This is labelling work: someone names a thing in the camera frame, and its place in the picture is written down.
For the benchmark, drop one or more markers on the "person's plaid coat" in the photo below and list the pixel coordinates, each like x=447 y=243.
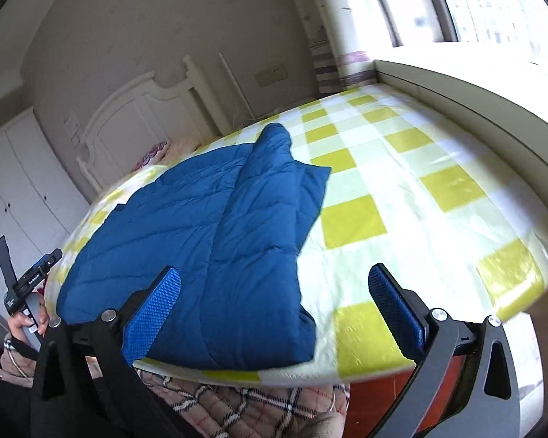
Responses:
x=237 y=406

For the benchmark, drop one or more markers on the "white wardrobe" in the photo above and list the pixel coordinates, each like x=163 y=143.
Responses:
x=23 y=182

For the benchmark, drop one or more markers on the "striped curtain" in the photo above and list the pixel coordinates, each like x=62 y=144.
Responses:
x=342 y=32

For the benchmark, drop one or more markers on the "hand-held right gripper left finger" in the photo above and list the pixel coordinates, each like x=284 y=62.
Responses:
x=153 y=315

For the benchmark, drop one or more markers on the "white wooden headboard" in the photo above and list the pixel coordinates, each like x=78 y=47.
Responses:
x=128 y=123

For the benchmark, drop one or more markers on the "white window ledge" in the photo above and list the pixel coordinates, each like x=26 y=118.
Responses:
x=484 y=100

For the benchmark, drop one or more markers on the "white wall rod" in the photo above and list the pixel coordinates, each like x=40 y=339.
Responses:
x=237 y=86

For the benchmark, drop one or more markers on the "pink patterned pillow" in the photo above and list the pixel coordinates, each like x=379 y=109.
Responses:
x=164 y=150

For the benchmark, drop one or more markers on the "yellow checked bedsheet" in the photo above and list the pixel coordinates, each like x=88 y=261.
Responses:
x=370 y=182

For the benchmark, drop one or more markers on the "person's left hand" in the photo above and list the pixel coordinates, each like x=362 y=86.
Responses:
x=20 y=324

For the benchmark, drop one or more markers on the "beige wall socket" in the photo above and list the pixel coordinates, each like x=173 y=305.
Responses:
x=271 y=76

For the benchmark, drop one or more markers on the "window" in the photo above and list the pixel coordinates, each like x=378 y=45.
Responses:
x=493 y=4

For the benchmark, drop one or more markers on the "blue down jacket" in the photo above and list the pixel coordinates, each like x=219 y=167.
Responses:
x=187 y=237

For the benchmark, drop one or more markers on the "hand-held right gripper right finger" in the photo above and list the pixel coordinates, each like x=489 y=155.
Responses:
x=395 y=305

